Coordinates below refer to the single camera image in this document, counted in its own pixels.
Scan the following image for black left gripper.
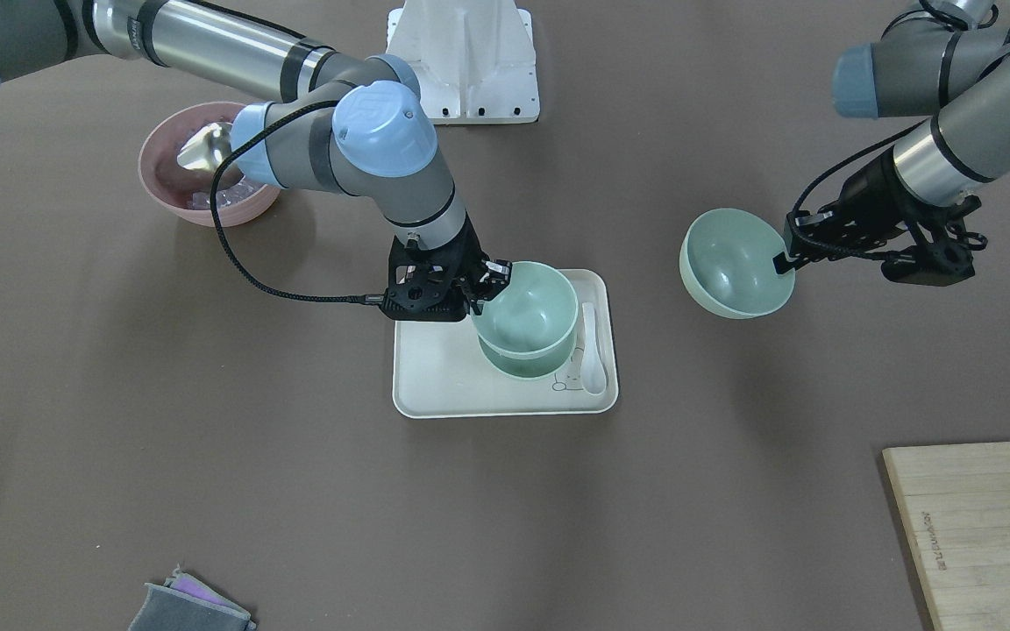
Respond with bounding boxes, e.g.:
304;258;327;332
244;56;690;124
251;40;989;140
772;149;987;287

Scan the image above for white ceramic spoon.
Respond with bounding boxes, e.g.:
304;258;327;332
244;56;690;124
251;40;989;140
580;302;607;395

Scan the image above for green bowl robot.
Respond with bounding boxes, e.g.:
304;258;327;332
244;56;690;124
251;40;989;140
473;262;579;359
678;208;796;319

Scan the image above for wooden cutting board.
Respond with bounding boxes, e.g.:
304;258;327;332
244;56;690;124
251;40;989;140
882;441;1010;630

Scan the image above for grey folded cloth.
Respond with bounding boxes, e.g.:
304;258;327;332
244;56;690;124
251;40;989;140
128;567;258;630

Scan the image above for cream rabbit serving tray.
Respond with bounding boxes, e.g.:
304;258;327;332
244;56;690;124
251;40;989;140
392;269;620;419

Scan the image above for green bowl on tray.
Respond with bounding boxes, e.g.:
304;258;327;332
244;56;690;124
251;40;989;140
478;340;574;380

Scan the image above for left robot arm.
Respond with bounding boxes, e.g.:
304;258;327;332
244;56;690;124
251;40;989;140
773;1;1010;287

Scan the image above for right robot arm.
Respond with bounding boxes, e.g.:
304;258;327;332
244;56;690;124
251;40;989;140
0;1;512;323

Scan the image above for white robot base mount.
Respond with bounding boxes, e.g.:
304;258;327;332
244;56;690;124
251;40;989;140
386;1;541;125

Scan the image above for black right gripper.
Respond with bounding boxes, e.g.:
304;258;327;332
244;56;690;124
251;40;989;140
380;219;513;323

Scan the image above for metal ice scoop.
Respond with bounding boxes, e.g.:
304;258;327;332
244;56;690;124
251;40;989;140
176;121;232;174

